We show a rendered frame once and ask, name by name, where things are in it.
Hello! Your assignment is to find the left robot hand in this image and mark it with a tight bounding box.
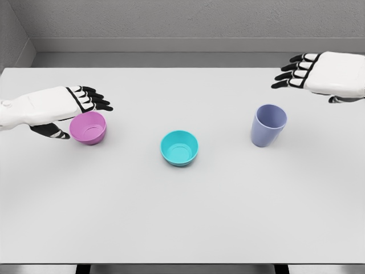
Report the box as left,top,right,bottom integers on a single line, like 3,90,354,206
17,86,114,140

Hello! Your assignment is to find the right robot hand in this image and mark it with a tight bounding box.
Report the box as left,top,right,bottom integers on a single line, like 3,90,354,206
270,51,365,104

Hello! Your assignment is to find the pink bowl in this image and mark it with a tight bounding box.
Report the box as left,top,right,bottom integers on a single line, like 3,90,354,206
69,111,108,146

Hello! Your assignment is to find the lavender cup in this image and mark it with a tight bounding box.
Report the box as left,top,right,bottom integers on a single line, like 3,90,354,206
250,104,287,148

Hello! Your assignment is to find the teal bowl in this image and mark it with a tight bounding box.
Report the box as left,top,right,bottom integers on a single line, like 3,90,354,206
160,130,200,168

